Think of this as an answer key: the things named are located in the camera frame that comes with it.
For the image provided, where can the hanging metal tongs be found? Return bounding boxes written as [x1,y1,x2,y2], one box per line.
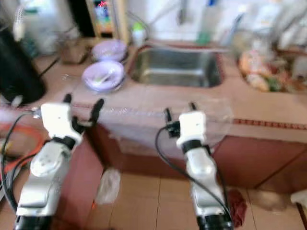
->
[177,0,190,25]

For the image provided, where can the metal spoon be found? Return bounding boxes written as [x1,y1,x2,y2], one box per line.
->
[98,68,116,87]

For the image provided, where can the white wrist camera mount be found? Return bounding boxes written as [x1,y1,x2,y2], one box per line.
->
[40,102,83,144]
[176,111,207,149]

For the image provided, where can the pile of vegetables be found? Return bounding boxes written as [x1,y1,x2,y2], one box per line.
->
[236,40,307,94]

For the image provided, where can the red cloth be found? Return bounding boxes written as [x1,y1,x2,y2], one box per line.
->
[227,189,248,229]

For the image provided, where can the clear plastic bag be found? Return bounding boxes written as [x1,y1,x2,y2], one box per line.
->
[94,167,122,206]

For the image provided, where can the flexible metal hose white nozzle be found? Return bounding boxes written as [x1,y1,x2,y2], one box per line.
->
[13,4,28,42]

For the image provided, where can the stainless steel sink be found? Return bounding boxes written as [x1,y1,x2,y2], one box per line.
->
[128,46,226,90]

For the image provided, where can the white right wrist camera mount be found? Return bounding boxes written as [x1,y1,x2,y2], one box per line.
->
[176,111,207,149]

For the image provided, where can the lilac plastic bowl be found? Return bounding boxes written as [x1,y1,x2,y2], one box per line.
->
[91,39,128,62]
[82,59,126,93]

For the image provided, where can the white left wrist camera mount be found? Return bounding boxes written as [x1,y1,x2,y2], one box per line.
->
[40,102,83,144]

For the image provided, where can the small white bottle green cap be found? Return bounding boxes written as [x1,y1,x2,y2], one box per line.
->
[131,22,146,46]

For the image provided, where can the beige water purifier with panel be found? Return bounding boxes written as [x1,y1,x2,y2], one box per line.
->
[70,0,130,42]

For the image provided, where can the black electric kettle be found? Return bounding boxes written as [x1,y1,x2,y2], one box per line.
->
[0,25,47,106]

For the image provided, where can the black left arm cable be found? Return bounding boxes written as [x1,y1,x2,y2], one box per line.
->
[1,110,44,214]

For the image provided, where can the clear bubble wrap sheet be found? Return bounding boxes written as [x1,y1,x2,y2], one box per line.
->
[105,98,234,155]

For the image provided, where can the white blender with clear jar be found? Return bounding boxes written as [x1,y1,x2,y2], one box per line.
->
[53,0,90,66]

